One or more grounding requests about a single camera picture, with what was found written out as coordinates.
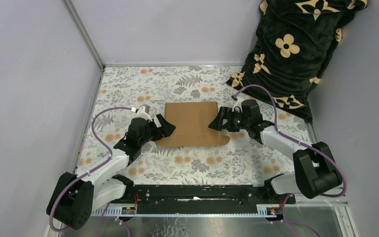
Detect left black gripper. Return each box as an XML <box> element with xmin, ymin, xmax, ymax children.
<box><xmin>139</xmin><ymin>115</ymin><xmax>176</xmax><ymax>148</ymax></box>

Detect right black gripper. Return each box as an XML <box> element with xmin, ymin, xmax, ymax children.
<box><xmin>208</xmin><ymin>107</ymin><xmax>250</xmax><ymax>133</ymax></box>

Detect brown cardboard box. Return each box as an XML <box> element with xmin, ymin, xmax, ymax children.
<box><xmin>156</xmin><ymin>102</ymin><xmax>230</xmax><ymax>147</ymax></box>

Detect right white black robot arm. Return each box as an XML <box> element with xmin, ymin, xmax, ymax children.
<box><xmin>208</xmin><ymin>100</ymin><xmax>344</xmax><ymax>203</ymax></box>

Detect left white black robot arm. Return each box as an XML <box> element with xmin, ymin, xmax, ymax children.
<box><xmin>46</xmin><ymin>114</ymin><xmax>176</xmax><ymax>232</ymax></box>

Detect black floral blanket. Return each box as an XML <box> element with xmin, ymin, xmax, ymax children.
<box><xmin>227</xmin><ymin>0</ymin><xmax>368</xmax><ymax>123</ymax></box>

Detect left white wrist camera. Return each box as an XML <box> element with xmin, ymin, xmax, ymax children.
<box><xmin>135</xmin><ymin>104</ymin><xmax>152</xmax><ymax>121</ymax></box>

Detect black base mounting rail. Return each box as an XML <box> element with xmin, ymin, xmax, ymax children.
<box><xmin>112</xmin><ymin>185</ymin><xmax>285</xmax><ymax>215</ymax></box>

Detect aluminium frame rail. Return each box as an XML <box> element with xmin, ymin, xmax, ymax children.
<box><xmin>56</xmin><ymin>184</ymin><xmax>349</xmax><ymax>217</ymax></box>

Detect aluminium corner post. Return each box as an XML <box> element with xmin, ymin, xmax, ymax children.
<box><xmin>61</xmin><ymin>0</ymin><xmax>105</xmax><ymax>70</ymax></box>

